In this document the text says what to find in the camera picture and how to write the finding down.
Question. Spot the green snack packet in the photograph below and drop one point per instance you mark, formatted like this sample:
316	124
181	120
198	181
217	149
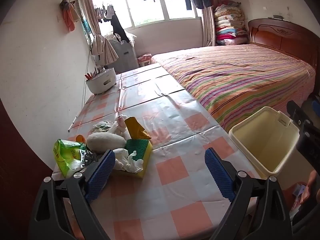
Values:
66	155

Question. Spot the black hanging garment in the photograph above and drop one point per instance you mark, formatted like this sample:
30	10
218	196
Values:
117	28

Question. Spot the window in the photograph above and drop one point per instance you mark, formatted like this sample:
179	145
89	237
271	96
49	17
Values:
150	12

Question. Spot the grey ribbed cabinet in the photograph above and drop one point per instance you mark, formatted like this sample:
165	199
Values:
125	55

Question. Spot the yellow brown wrapper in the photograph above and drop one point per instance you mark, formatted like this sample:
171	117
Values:
135	127

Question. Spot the wooden bed headboard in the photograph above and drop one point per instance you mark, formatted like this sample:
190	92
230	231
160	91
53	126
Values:
282	37

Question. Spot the crumpled white tissue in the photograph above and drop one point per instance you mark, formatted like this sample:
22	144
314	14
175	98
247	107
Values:
127	161

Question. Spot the person's right forearm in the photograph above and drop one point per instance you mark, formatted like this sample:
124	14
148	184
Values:
307	217

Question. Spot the beige striped curtain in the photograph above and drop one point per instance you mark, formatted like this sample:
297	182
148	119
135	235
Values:
208	27

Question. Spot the green white fabric flower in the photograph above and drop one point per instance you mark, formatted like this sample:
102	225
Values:
103	127

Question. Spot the person's right hand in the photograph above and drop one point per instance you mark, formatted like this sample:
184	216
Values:
311	185

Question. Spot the smartphone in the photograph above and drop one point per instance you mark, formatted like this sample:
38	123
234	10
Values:
298	192

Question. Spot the cream plastic bin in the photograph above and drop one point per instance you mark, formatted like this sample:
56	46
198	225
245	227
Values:
262	135

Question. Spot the crumpled clear plastic bag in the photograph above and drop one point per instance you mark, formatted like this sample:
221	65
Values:
121	127

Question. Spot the tied striped curtain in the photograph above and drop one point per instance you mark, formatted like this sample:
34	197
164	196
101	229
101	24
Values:
103	47

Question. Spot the white frilly cloth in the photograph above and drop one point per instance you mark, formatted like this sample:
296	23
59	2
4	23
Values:
131	35

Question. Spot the grey flat object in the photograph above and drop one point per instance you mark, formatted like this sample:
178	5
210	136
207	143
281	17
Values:
276	17

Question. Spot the bundle of pens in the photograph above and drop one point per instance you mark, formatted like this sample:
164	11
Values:
90	75

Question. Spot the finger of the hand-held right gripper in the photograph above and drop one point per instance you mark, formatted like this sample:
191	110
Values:
296	115
314	105

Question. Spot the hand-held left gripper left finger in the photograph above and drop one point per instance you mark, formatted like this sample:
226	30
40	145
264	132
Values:
101	172

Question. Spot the small hanging laundry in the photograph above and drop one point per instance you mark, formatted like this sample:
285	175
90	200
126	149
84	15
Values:
103	11

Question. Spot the orange cloth on hook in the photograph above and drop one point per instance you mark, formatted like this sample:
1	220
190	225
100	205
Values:
68	17

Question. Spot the yellow green sponge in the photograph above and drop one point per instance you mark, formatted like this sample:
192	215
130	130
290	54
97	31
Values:
146	152

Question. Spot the orange peel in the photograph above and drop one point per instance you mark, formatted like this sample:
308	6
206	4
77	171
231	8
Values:
80	138

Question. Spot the pink box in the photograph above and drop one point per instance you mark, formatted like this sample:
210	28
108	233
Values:
143	60

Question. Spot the stack of folded quilts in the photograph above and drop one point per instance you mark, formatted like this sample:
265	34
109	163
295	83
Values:
230	22

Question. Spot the round floor mat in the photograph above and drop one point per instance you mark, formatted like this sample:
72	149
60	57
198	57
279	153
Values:
292	205

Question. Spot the white round container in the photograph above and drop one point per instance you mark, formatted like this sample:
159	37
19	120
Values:
102	81

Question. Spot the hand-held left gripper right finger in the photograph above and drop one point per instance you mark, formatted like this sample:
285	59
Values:
220	172

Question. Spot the white lace pouch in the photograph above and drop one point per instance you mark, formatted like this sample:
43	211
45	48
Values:
105	142

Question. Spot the blue wall hanging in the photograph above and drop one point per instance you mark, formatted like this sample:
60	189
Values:
86	28

